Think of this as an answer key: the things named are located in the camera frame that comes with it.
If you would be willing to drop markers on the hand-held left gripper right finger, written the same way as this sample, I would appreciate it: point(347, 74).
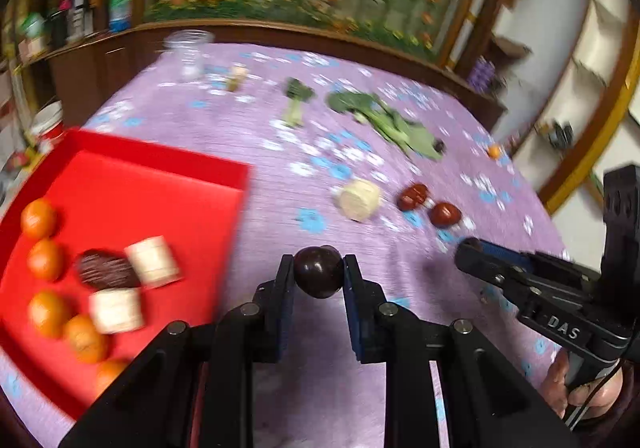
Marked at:
point(355, 313)

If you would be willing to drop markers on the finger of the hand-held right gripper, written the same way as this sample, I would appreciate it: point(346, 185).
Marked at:
point(500, 254)
point(480, 265)

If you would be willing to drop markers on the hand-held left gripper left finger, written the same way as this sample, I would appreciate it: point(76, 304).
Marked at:
point(280, 308)

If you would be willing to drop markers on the dark heart-shaped cherry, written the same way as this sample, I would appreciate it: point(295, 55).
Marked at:
point(318, 273)

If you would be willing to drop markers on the large wrinkled red date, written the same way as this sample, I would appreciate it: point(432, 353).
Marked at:
point(107, 270)

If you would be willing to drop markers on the red plastic tray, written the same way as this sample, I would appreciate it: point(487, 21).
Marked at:
point(150, 188)

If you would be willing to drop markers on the mandarin orange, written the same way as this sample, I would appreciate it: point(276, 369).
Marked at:
point(110, 375)
point(47, 313)
point(39, 218)
point(86, 339)
point(46, 259)

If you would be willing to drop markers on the person's right hand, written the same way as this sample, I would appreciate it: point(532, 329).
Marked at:
point(555, 378)

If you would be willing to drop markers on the tiny orange kumquat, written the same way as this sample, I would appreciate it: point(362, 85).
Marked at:
point(494, 152)

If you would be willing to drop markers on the large peeled banana piece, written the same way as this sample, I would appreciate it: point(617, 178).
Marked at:
point(357, 200)

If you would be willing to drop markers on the dark tool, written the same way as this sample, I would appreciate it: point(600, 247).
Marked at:
point(560, 132)

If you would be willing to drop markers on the long bok choy leaves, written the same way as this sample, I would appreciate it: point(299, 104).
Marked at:
point(410, 136)

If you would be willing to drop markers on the purple can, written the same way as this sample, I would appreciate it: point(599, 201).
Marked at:
point(477, 73)
point(489, 76)

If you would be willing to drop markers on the round bok choy leaf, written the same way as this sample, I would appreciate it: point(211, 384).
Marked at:
point(350, 102)

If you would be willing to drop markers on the bok choy stalk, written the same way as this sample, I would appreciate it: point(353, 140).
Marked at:
point(297, 98)

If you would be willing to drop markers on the small peeled banana piece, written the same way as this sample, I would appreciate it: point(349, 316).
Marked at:
point(238, 73)

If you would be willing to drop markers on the clear plastic cup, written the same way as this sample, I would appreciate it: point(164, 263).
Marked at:
point(189, 53)

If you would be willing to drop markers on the white bucket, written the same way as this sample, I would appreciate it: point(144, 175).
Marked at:
point(47, 123)

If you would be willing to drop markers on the green label bottle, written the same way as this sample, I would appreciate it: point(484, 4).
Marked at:
point(120, 3)

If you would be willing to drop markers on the black mug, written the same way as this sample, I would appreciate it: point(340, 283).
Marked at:
point(57, 27)

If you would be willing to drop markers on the silver thermos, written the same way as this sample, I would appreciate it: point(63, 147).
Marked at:
point(78, 11)

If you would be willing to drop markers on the green carton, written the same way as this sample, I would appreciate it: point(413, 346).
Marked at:
point(32, 31)

